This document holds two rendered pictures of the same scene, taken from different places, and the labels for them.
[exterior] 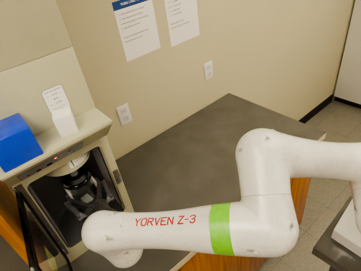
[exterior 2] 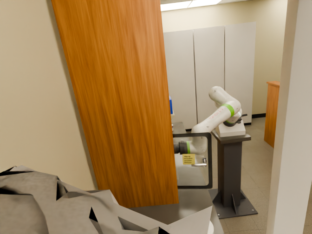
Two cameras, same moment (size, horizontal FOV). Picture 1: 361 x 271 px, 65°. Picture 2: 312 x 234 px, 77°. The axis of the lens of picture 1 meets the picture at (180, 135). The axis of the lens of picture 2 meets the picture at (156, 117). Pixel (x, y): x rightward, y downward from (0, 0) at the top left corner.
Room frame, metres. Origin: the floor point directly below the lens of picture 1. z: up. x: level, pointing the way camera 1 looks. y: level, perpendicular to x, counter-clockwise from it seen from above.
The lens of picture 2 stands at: (-0.02, 1.39, 1.88)
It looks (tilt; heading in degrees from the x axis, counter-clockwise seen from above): 19 degrees down; 306
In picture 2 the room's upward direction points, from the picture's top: 7 degrees counter-clockwise
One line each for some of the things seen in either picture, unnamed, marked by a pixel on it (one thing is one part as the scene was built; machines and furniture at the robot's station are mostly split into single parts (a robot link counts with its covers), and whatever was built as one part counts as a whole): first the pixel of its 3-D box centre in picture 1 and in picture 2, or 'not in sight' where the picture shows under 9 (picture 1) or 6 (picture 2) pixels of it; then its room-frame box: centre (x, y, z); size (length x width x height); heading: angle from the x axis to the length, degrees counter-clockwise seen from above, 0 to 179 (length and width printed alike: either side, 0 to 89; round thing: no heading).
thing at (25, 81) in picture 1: (57, 157); not in sight; (0.82, 0.46, 1.32); 0.32 x 0.25 x 0.77; 124
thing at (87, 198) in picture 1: (85, 195); not in sight; (0.78, 0.41, 1.14); 0.11 x 0.11 x 0.21
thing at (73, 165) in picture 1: (63, 153); not in sight; (0.81, 0.43, 1.34); 0.18 x 0.18 x 0.05
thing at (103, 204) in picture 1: (98, 209); not in sight; (0.65, 0.32, 1.20); 0.09 x 0.08 x 0.07; 33
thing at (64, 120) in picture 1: (65, 121); not in sight; (0.70, 0.32, 1.54); 0.05 x 0.05 x 0.06; 18
